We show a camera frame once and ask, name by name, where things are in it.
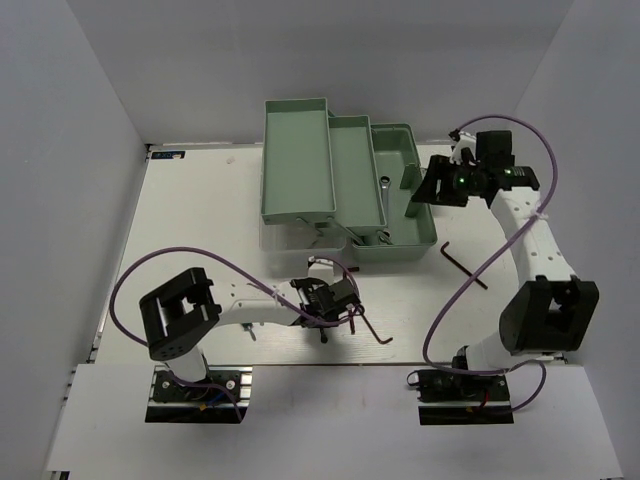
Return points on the green plastic toolbox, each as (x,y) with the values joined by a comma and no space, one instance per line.
(322,171)

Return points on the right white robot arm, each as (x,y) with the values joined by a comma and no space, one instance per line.
(552,308)

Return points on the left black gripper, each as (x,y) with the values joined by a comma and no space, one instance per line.
(318,285)

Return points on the large silver ratchet wrench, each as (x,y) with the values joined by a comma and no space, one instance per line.
(384,235)

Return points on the clear toolbox lid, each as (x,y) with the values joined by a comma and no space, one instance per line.
(286,248)

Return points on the green stubby screwdriver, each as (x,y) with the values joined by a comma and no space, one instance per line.
(248,328)

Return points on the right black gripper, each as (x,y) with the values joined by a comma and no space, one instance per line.
(427,188)

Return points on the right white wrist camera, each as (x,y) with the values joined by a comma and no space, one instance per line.
(463,149)

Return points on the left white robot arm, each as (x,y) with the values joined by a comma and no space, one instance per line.
(178,314)

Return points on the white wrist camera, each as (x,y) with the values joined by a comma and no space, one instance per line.
(321,269)
(463,149)

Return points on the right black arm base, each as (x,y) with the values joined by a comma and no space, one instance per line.
(447,399)

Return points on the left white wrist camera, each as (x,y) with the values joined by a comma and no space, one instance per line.
(321,269)

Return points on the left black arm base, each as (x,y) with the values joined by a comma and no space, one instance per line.
(222,398)

